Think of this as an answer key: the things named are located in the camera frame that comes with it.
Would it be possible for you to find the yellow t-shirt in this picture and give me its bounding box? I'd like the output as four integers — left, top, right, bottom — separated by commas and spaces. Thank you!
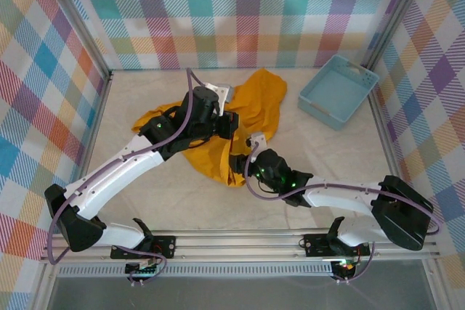
130, 68, 288, 188

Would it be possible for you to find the light blue plastic bin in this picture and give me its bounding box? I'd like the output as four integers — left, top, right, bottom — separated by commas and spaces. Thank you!
297, 54, 381, 132

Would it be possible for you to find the right controller board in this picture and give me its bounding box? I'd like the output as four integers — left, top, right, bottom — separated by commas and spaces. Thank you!
332, 258, 359, 277

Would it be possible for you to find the controller board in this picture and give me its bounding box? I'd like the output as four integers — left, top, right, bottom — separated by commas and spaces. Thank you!
332, 258, 359, 277
125, 261, 161, 277

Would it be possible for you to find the grey metal panel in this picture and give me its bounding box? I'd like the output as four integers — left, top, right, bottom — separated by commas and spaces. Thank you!
46, 277, 437, 310

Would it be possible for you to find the left controller board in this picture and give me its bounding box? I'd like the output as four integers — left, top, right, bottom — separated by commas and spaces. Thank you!
125, 261, 161, 277

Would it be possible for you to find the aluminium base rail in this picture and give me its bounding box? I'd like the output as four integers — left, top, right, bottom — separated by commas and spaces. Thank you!
39, 229, 441, 264

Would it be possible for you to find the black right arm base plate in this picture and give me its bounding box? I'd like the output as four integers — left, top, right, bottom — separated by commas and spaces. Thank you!
303, 232, 371, 258

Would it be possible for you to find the aluminium side rail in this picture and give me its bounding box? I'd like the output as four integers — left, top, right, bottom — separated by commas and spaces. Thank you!
31, 72, 113, 310
366, 66, 455, 310

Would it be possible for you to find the slotted grey cable duct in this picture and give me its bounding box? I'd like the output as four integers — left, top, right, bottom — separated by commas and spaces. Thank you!
57, 264, 334, 277

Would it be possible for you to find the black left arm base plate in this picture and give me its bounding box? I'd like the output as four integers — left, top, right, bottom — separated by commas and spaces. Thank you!
110, 235, 177, 260

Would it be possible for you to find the aluminium frame post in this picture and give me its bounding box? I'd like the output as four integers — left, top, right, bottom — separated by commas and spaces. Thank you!
43, 0, 112, 82
365, 0, 435, 70

